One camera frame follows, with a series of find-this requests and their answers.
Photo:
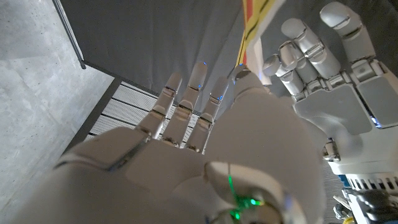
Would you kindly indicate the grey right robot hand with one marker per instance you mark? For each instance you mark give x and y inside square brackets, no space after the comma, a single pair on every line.
[155,174]

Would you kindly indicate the black backdrop stand pole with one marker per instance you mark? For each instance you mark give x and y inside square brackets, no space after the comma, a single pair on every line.
[70,34]

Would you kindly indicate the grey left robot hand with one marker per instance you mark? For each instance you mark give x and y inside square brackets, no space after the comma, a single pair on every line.
[335,105]

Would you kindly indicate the black backdrop curtain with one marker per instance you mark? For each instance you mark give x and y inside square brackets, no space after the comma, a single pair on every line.
[155,40]

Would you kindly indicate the yellow new driver bumper sticker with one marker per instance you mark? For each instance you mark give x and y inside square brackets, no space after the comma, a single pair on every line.
[253,31]

